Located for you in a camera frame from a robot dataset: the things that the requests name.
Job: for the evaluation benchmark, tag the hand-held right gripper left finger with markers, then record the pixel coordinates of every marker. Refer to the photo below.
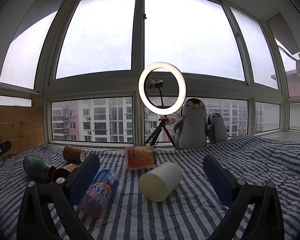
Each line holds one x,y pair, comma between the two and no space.
83,177

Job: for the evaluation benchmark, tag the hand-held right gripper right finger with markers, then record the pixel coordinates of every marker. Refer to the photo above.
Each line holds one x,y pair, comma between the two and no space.
215,177

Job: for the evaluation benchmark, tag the white cup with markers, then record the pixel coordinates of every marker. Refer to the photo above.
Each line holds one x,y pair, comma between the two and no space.
165,177

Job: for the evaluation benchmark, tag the brown paper cup lower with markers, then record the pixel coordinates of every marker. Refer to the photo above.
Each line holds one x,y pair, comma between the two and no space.
63,171

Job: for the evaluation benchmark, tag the brown paper cup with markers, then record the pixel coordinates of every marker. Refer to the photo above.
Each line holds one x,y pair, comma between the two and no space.
72,152
63,171

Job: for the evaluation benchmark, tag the striped bed sheet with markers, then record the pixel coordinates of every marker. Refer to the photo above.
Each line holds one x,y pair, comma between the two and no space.
190,217

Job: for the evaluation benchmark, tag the small penguin plush toy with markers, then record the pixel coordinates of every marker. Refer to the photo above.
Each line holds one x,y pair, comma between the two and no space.
218,130

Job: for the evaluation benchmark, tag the green thermos bottle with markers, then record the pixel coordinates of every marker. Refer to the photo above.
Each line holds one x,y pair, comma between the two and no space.
36,166

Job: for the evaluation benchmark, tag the large penguin plush toy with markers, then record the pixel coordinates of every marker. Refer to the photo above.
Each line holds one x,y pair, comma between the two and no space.
192,130

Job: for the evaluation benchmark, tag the orange snack packet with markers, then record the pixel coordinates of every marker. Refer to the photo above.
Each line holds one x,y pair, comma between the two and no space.
140,158

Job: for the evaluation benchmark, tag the black tripod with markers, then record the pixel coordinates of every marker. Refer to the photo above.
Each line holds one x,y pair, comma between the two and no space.
162,125

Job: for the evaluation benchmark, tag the wooden board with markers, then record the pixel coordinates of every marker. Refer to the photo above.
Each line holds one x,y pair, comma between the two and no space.
15,122

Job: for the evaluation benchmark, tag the black gooseneck phone holder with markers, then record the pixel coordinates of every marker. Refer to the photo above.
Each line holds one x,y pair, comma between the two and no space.
162,97

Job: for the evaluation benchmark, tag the window latch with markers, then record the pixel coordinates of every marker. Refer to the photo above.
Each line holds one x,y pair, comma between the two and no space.
144,15

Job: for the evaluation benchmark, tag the black camera device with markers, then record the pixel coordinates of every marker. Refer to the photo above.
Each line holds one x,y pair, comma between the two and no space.
0,150

